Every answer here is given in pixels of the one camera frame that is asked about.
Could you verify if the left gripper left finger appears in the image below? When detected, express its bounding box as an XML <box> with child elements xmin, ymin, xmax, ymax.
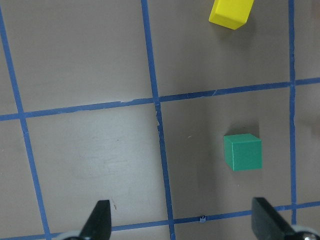
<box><xmin>78</xmin><ymin>200</ymin><xmax>112</xmax><ymax>240</ymax></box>

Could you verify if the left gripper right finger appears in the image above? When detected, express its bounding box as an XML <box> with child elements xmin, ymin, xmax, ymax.
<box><xmin>251</xmin><ymin>197</ymin><xmax>299</xmax><ymax>240</ymax></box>

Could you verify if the green block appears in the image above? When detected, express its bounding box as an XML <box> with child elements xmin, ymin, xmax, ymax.
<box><xmin>223</xmin><ymin>133</ymin><xmax>263</xmax><ymax>172</ymax></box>

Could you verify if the yellow block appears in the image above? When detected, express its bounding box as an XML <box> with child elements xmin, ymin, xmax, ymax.
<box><xmin>208</xmin><ymin>0</ymin><xmax>254</xmax><ymax>30</ymax></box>

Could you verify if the brown gridded table mat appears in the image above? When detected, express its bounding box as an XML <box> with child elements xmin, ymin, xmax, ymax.
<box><xmin>0</xmin><ymin>0</ymin><xmax>320</xmax><ymax>240</ymax></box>

